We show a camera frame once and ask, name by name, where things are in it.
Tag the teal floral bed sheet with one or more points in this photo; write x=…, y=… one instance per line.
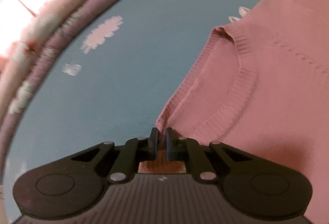
x=112, y=81

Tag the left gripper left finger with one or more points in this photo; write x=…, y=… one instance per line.
x=73, y=184

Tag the folded floral quilt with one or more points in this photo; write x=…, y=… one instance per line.
x=38, y=48

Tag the pink and white knit sweater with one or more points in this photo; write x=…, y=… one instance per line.
x=261, y=85

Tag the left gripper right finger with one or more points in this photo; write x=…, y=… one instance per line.
x=255, y=186

